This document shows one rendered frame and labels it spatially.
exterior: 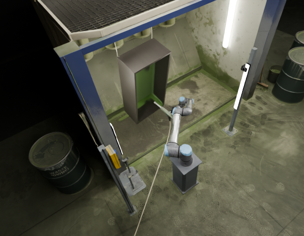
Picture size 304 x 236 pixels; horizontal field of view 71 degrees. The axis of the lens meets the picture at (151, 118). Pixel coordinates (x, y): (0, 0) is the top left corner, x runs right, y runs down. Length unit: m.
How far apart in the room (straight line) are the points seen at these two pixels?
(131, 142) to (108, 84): 1.20
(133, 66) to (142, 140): 1.61
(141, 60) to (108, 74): 1.57
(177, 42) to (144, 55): 2.14
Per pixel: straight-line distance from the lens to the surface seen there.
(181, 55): 4.88
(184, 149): 2.67
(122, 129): 4.08
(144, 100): 3.81
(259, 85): 5.01
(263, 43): 3.95
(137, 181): 2.62
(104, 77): 4.19
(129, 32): 2.03
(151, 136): 3.88
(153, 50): 2.86
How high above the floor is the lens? 3.16
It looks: 49 degrees down
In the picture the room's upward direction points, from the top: 8 degrees counter-clockwise
